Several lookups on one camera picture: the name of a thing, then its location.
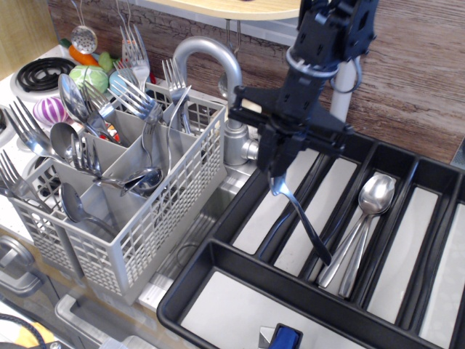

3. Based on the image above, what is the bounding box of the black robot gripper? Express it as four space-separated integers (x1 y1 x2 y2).
230 68 354 177

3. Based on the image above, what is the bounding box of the big steel spoon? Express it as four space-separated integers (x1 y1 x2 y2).
268 174 331 265

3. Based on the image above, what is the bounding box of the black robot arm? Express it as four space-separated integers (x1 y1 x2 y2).
230 1 378 177

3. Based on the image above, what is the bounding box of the fork at basket back right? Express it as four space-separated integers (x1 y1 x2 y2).
162 59 191 135

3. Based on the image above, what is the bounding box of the upper spoon in tray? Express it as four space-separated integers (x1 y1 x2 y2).
317 174 395 288

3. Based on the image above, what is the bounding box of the spoon in tray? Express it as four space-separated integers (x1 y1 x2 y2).
317 174 395 288
338 212 382 299

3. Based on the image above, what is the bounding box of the black cutlery tray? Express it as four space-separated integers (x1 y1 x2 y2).
157 135 464 348

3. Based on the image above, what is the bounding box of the spoon lying in basket centre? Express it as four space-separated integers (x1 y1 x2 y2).
94 167 163 196

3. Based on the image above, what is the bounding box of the lower spoon in tray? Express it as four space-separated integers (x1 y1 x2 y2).
338 212 382 299

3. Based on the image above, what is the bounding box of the grey plastic cutlery basket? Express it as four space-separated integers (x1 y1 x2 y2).
12 91 226 304

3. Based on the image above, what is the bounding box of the dark fork in basket middle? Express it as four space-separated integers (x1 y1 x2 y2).
71 135 102 180

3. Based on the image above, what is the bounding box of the blue object at tray bottom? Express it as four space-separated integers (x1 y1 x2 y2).
258 324 303 349

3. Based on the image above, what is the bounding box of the spoon at basket back left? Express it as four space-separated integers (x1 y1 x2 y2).
58 73 110 139

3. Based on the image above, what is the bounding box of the spoon in basket middle left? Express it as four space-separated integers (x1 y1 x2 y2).
50 122 79 164

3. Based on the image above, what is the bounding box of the spoon in basket front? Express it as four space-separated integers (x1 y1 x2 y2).
60 182 116 241

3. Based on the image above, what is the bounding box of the fork at basket left edge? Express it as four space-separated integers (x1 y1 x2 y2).
5 97 66 164

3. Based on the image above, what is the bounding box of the fork at basket front left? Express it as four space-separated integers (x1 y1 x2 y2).
1 151 53 214

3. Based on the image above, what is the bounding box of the silver kitchen faucet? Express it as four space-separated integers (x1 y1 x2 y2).
173 36 258 166

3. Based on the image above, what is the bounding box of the grey metal shelf pole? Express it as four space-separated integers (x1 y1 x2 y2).
330 57 360 121

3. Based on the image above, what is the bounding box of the wooden shelf board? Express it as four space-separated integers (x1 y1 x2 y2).
150 0 301 21

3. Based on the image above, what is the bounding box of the large fork in centre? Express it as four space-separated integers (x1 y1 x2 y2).
110 76 163 167

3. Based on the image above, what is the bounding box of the tall fork at back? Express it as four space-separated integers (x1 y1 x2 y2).
120 25 150 92

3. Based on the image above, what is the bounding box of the green toy cabbage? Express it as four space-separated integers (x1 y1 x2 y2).
69 65 109 93

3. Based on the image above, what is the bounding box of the orange toy carrot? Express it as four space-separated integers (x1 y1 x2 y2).
68 44 99 66

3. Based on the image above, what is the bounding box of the hanging perforated skimmer ladle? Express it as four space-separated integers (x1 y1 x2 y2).
71 0 98 55

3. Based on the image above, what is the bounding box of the purple striped toy onion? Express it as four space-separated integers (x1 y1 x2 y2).
33 97 68 127

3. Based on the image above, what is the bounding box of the black coil stove burner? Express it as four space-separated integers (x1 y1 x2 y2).
16 57 76 92

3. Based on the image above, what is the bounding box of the yellow toy at bottom left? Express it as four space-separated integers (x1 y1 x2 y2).
14 322 55 348

